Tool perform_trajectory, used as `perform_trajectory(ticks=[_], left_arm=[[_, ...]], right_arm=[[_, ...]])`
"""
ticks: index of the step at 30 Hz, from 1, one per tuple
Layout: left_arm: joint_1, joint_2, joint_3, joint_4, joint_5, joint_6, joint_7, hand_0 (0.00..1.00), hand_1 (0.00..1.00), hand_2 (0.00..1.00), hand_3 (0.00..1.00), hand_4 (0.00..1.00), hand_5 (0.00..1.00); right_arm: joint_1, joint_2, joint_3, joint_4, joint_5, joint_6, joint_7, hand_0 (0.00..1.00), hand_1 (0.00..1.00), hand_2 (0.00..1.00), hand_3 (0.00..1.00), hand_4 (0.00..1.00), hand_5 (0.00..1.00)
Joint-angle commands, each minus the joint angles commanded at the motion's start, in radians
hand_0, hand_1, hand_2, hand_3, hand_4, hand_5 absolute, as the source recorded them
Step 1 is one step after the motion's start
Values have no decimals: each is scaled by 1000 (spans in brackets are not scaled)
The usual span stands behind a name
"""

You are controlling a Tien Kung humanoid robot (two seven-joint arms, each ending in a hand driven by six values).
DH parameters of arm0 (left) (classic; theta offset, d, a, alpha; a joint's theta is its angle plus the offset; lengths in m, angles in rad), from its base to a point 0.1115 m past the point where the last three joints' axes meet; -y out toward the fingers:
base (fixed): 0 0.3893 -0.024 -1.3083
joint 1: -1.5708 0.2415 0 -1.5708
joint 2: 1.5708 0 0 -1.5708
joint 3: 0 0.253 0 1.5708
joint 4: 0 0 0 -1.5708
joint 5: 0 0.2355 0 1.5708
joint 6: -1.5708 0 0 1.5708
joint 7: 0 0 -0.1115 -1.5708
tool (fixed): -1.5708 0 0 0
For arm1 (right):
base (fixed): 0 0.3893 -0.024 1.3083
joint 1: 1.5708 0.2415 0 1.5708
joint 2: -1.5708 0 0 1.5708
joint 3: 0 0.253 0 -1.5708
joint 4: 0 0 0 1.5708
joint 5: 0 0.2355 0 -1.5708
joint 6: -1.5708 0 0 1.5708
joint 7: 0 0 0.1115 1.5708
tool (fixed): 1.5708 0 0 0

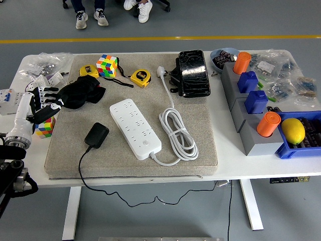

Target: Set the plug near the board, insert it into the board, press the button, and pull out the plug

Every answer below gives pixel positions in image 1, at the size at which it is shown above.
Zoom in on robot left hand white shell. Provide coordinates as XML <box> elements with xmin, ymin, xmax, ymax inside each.
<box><xmin>10</xmin><ymin>86</ymin><xmax>63</xmax><ymax>142</ymax></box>

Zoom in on thin black adapter cord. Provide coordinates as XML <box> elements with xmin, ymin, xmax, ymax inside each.
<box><xmin>78</xmin><ymin>147</ymin><xmax>218</xmax><ymax>208</ymax></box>

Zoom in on white power strip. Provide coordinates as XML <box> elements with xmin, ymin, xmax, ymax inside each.
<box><xmin>109</xmin><ymin>99</ymin><xmax>163</xmax><ymax>161</ymax></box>

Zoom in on white circuit breaker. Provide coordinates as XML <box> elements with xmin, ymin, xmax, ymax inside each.
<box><xmin>0</xmin><ymin>88</ymin><xmax>26</xmax><ymax>116</ymax></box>

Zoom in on white-edged puzzle cube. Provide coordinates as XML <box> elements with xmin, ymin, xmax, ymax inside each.
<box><xmin>34</xmin><ymin>115</ymin><xmax>56</xmax><ymax>138</ymax></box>

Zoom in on clear bag metal parts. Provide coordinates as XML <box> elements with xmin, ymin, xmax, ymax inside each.
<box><xmin>24</xmin><ymin>52</ymin><xmax>73</xmax><ymax>76</ymax></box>

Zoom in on black cloth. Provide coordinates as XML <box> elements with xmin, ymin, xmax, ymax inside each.
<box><xmin>57</xmin><ymin>76</ymin><xmax>106</xmax><ymax>110</ymax></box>

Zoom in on small yellow tape measure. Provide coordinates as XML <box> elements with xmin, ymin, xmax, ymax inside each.
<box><xmin>79</xmin><ymin>64</ymin><xmax>100</xmax><ymax>79</ymax></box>

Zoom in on bright stickerless puzzle cube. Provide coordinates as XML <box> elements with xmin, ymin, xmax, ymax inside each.
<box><xmin>96</xmin><ymin>54</ymin><xmax>118</xmax><ymax>78</ymax></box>

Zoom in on white table leg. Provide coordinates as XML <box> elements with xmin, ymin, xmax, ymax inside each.
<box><xmin>239</xmin><ymin>179</ymin><xmax>264</xmax><ymax>231</ymax></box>
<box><xmin>62</xmin><ymin>187</ymin><xmax>82</xmax><ymax>241</ymax></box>

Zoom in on grey-white sneaker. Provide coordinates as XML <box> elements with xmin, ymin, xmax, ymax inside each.
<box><xmin>75</xmin><ymin>10</ymin><xmax>89</xmax><ymax>30</ymax></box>
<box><xmin>93</xmin><ymin>9</ymin><xmax>109</xmax><ymax>27</ymax></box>

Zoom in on yellow tape measure 5m label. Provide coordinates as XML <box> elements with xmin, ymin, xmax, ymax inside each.
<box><xmin>130</xmin><ymin>69</ymin><xmax>152</xmax><ymax>88</ymax></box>

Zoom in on glossy black case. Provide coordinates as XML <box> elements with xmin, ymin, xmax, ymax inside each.
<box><xmin>169</xmin><ymin>49</ymin><xmax>211</xmax><ymax>98</ymax></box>

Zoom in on grey-brown mat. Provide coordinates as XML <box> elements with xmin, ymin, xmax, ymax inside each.
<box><xmin>44</xmin><ymin>53</ymin><xmax>218</xmax><ymax>180</ymax></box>

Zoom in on blue bowl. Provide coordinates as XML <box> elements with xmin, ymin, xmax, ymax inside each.
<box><xmin>210</xmin><ymin>48</ymin><xmax>240</xmax><ymax>75</ymax></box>

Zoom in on black capacitors heap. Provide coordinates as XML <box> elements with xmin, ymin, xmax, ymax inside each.
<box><xmin>213</xmin><ymin>50</ymin><xmax>238</xmax><ymax>70</ymax></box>
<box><xmin>292</xmin><ymin>117</ymin><xmax>321</xmax><ymax>149</ymax></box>

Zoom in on grey block base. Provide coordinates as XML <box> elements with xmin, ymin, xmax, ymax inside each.
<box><xmin>239</xmin><ymin>117</ymin><xmax>285</xmax><ymax>157</ymax></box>
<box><xmin>232</xmin><ymin>96</ymin><xmax>270</xmax><ymax>134</ymax></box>
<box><xmin>220</xmin><ymin>62</ymin><xmax>254</xmax><ymax>111</ymax></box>

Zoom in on orange cylinder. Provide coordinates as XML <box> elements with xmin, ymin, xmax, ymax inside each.
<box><xmin>256</xmin><ymin>111</ymin><xmax>281</xmax><ymax>138</ymax></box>
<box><xmin>233</xmin><ymin>51</ymin><xmax>252</xmax><ymax>75</ymax></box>

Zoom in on blue square peg block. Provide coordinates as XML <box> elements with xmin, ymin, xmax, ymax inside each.
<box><xmin>244</xmin><ymin>90</ymin><xmax>269</xmax><ymax>115</ymax></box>
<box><xmin>237</xmin><ymin>71</ymin><xmax>259</xmax><ymax>94</ymax></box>

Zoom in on clear bag white label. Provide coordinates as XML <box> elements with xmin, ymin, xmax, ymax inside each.
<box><xmin>250</xmin><ymin>53</ymin><xmax>279</xmax><ymax>76</ymax></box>

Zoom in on clear bag blue resistors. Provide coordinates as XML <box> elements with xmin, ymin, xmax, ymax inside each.
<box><xmin>265</xmin><ymin>79</ymin><xmax>295</xmax><ymax>101</ymax></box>

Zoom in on blue plastic bin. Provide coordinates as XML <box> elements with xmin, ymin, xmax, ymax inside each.
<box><xmin>274</xmin><ymin>110</ymin><xmax>321</xmax><ymax>160</ymax></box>

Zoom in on clear bag dark parts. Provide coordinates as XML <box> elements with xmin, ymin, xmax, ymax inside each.
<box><xmin>277</xmin><ymin>50</ymin><xmax>300</xmax><ymax>76</ymax></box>

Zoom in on yellow lemon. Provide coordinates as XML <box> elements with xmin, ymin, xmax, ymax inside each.
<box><xmin>280</xmin><ymin>118</ymin><xmax>306</xmax><ymax>146</ymax></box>

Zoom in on black table control panel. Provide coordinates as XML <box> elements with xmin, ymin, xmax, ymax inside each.
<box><xmin>269</xmin><ymin>177</ymin><xmax>311</xmax><ymax>184</ymax></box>

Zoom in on clear bag brown resistors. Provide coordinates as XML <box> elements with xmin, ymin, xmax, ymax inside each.
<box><xmin>292</xmin><ymin>74</ymin><xmax>321</xmax><ymax>106</ymax></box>

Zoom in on large white wall socket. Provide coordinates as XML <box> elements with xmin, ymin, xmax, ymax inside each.
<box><xmin>26</xmin><ymin>76</ymin><xmax>50</xmax><ymax>91</ymax></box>

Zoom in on small white wall socket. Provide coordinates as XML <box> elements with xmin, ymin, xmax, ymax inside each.
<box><xmin>46</xmin><ymin>71</ymin><xmax>67</xmax><ymax>88</ymax></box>

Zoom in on black wrist strap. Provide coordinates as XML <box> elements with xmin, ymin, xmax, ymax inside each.
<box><xmin>116</xmin><ymin>57</ymin><xmax>131</xmax><ymax>78</ymax></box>
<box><xmin>100</xmin><ymin>76</ymin><xmax>134</xmax><ymax>88</ymax></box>

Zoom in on white power strip cable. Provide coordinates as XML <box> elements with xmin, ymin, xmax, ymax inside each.
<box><xmin>149</xmin><ymin>65</ymin><xmax>199</xmax><ymax>167</ymax></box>

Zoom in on black hanging cable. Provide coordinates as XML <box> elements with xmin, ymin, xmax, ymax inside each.
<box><xmin>227</xmin><ymin>180</ymin><xmax>233</xmax><ymax>241</ymax></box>

